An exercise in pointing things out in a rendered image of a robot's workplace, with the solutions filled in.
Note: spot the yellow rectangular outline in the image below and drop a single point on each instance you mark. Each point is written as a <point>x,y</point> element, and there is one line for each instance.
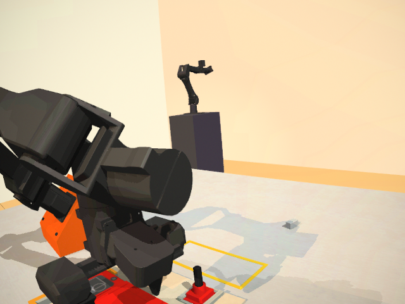
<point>232,255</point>

